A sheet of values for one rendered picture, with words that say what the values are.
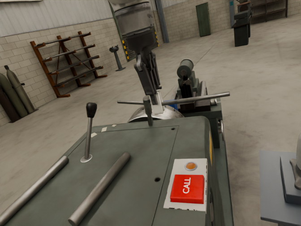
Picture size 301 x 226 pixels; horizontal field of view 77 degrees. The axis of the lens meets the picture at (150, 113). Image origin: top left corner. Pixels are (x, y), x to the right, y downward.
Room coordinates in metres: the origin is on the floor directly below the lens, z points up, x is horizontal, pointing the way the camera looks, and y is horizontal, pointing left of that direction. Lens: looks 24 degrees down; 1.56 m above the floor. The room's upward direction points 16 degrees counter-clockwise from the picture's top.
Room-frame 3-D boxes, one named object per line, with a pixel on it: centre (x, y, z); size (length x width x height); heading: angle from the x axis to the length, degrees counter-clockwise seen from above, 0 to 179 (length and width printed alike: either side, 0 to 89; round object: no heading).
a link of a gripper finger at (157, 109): (0.53, -0.02, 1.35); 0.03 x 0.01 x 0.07; 67
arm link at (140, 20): (0.54, -0.03, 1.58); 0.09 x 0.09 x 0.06
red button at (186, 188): (0.27, -0.03, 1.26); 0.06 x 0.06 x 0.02; 67
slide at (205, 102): (1.33, -0.25, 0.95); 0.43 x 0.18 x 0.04; 67
